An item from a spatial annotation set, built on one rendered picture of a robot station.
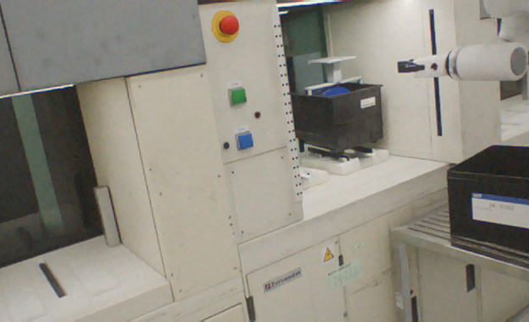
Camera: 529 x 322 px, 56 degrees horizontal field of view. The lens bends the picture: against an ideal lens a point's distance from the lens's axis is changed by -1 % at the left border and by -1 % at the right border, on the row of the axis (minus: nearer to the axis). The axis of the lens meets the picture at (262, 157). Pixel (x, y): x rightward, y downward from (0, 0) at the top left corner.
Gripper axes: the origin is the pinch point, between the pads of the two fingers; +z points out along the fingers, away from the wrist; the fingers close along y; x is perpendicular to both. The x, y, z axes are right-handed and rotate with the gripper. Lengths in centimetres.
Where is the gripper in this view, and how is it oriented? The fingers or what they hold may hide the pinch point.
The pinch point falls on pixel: (409, 66)
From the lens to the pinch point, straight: 142.5
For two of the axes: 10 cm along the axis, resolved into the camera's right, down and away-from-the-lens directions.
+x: -1.4, -9.6, -2.2
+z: -5.1, -1.2, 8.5
